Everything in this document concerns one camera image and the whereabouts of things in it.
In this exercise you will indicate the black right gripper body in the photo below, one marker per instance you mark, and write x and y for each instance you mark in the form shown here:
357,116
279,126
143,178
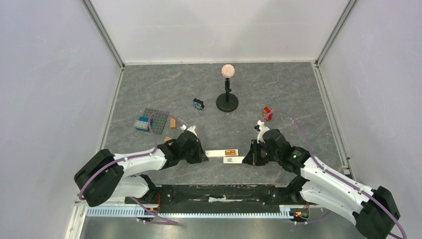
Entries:
252,155

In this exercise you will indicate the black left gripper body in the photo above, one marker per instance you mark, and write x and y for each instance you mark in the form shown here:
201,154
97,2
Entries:
193,153

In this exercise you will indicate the white remote control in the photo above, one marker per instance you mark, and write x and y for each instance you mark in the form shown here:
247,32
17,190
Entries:
217,153

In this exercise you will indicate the white remote battery cover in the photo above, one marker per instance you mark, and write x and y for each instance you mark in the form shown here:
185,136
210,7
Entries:
233,160

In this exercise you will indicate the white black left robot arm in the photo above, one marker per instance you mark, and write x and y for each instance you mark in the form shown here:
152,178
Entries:
107,175

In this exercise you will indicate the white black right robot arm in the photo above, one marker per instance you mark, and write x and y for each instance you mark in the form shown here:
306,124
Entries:
373,211

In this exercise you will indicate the tan wooden rectangular block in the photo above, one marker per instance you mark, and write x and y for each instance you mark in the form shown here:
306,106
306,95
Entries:
173,123

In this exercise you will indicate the small red toy block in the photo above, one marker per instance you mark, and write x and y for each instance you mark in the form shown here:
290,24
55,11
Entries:
266,114

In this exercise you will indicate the small black blue block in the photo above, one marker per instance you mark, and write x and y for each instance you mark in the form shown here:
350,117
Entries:
198,104

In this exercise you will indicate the grey lego baseplate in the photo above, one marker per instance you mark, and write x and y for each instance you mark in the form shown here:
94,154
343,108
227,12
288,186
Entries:
158,120

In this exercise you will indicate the black round stand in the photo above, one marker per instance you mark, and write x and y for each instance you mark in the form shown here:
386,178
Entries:
227,102

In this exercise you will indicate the blue grey lego brick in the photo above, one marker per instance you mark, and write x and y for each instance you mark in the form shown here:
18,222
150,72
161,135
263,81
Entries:
142,124

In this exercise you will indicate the pink ball on stand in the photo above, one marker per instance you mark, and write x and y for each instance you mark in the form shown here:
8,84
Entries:
228,71

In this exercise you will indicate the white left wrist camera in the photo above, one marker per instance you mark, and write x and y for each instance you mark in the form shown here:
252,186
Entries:
191,129

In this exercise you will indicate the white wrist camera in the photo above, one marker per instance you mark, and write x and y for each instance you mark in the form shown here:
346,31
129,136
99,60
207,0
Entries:
191,129
260,128

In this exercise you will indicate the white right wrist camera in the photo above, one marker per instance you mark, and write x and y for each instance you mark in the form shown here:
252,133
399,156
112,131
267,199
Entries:
260,128

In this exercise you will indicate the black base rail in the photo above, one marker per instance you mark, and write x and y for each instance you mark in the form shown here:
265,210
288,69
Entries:
221,199

